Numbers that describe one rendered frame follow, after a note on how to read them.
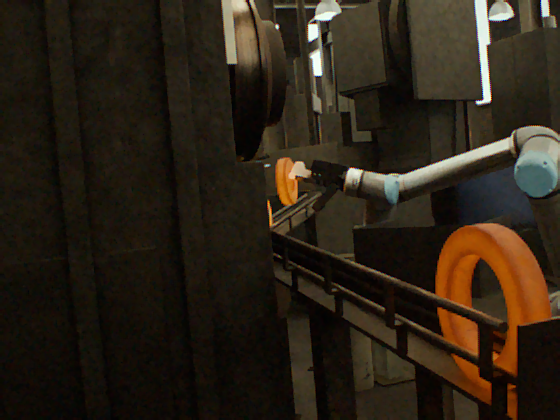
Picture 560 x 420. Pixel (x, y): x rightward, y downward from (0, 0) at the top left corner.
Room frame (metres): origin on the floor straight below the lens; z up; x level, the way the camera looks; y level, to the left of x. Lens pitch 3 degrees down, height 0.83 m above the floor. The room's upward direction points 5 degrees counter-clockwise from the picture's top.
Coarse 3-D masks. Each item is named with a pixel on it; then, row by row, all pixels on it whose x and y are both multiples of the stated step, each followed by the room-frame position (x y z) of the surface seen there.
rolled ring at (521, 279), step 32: (480, 224) 0.74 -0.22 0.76; (448, 256) 0.77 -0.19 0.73; (480, 256) 0.71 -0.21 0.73; (512, 256) 0.66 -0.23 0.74; (448, 288) 0.78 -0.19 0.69; (512, 288) 0.65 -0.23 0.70; (544, 288) 0.65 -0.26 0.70; (448, 320) 0.78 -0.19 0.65; (512, 320) 0.66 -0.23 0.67; (512, 352) 0.66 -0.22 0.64; (480, 384) 0.72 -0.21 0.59
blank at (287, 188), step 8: (280, 160) 2.20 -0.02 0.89; (288, 160) 2.21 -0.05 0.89; (280, 168) 2.17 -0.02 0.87; (288, 168) 2.20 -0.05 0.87; (280, 176) 2.16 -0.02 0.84; (288, 176) 2.19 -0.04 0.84; (280, 184) 2.16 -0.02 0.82; (288, 184) 2.18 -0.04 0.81; (296, 184) 2.28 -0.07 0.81; (280, 192) 2.16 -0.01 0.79; (288, 192) 2.17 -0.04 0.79; (296, 192) 2.27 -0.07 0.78; (288, 200) 2.18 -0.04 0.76; (296, 200) 2.25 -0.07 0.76
